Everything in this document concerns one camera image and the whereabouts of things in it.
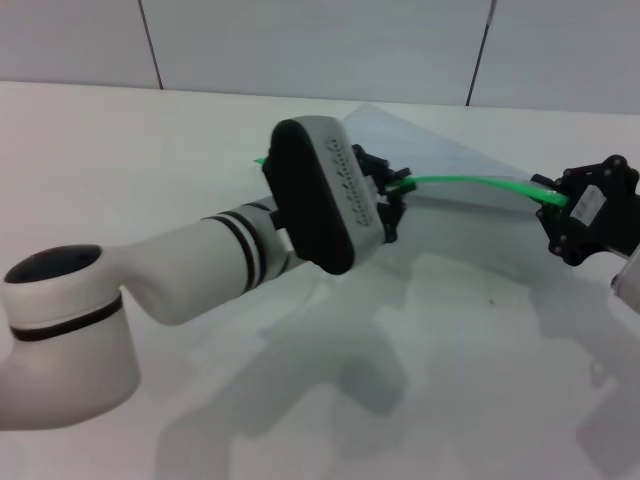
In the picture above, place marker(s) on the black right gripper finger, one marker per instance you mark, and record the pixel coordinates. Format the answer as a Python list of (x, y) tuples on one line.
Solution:
[(550, 186), (549, 225)]

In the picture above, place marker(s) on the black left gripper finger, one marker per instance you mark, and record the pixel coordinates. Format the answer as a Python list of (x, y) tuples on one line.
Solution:
[(400, 180), (394, 220)]

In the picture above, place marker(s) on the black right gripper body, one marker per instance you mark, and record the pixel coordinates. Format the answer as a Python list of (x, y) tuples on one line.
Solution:
[(600, 215)]

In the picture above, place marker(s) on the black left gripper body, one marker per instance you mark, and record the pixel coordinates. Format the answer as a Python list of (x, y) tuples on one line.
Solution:
[(370, 162)]

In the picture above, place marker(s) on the green zip slider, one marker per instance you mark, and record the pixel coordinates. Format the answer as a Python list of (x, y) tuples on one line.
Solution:
[(401, 185)]

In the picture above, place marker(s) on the clear green-zip document bag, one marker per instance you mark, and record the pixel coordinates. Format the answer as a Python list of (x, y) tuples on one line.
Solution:
[(450, 160)]

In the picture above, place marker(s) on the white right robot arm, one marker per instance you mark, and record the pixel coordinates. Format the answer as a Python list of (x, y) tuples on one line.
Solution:
[(627, 280)]

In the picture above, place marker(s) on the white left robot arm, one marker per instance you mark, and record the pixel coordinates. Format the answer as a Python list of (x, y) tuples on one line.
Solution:
[(165, 275)]

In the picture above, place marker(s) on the white and black wrist camera housing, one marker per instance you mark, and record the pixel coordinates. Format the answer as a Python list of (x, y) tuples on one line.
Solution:
[(320, 200)]

